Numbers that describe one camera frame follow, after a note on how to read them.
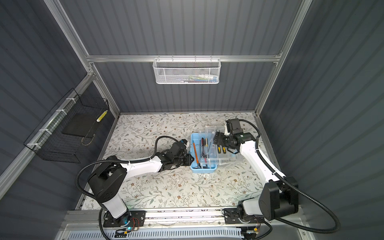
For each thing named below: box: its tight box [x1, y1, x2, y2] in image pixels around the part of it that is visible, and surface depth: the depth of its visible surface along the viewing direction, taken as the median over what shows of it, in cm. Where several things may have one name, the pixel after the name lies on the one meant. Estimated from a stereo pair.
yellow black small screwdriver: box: [217, 146, 227, 154], surface depth 84 cm
